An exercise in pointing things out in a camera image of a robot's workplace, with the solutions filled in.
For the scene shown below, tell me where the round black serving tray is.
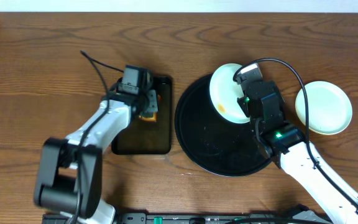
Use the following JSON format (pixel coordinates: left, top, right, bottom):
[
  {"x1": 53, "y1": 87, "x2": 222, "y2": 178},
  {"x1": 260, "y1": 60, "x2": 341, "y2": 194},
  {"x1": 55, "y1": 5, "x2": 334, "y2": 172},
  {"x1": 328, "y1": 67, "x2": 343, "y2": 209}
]
[{"x1": 174, "y1": 75, "x2": 271, "y2": 177}]

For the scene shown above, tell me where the black rectangular water tray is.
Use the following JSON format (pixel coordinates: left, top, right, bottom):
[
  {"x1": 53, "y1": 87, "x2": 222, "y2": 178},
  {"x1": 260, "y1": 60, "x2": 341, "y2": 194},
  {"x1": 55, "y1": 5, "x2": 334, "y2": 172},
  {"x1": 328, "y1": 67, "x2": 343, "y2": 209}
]
[{"x1": 111, "y1": 76, "x2": 172, "y2": 155}]

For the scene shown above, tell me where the orange green scrub sponge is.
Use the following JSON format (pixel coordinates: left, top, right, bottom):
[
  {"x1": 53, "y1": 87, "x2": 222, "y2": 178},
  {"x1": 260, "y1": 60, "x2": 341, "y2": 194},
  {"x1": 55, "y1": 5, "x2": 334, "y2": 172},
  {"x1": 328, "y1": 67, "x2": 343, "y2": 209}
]
[{"x1": 139, "y1": 95, "x2": 161, "y2": 122}]

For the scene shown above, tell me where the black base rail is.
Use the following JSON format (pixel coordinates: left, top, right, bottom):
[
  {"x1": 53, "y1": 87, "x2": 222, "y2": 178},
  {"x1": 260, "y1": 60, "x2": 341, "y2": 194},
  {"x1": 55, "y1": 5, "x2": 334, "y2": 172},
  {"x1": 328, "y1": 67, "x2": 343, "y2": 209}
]
[{"x1": 41, "y1": 210, "x2": 331, "y2": 224}]

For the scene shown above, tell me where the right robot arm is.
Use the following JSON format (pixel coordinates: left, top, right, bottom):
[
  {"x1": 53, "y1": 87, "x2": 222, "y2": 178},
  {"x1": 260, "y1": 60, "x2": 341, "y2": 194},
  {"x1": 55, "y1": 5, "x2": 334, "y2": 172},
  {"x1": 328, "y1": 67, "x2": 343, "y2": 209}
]
[{"x1": 234, "y1": 70, "x2": 358, "y2": 223}]

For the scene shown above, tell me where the light blue plate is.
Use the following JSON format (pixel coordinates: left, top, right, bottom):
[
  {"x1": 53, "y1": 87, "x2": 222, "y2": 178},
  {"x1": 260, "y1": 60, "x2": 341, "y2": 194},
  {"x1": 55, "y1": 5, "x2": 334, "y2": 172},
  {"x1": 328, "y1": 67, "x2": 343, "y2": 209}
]
[
  {"x1": 295, "y1": 81, "x2": 352, "y2": 135},
  {"x1": 209, "y1": 63, "x2": 250, "y2": 124}
]

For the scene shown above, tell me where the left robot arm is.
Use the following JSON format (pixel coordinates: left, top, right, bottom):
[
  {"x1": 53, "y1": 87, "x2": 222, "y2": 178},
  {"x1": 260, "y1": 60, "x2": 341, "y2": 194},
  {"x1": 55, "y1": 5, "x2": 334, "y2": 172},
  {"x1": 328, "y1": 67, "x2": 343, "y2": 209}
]
[{"x1": 34, "y1": 65, "x2": 158, "y2": 223}]

